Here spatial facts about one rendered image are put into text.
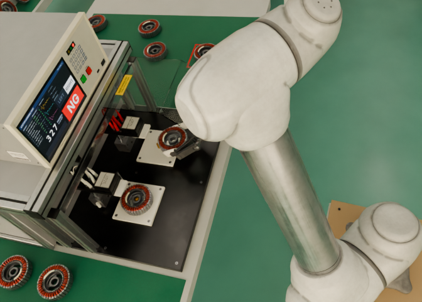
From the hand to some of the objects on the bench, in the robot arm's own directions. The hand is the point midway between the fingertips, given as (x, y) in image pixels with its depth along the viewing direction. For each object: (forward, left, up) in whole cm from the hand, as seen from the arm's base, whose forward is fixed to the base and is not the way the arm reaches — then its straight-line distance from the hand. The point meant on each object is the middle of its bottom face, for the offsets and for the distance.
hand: (173, 140), depth 146 cm
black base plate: (+9, +12, -9) cm, 18 cm away
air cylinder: (+22, +24, -7) cm, 33 cm away
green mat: (+30, -53, -10) cm, 61 cm away
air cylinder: (+22, 0, -7) cm, 23 cm away
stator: (+37, -70, -10) cm, 80 cm away
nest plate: (+7, 0, -7) cm, 10 cm away
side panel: (+48, +44, -9) cm, 66 cm away
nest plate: (+8, +24, -7) cm, 26 cm away
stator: (+26, +56, -8) cm, 62 cm away
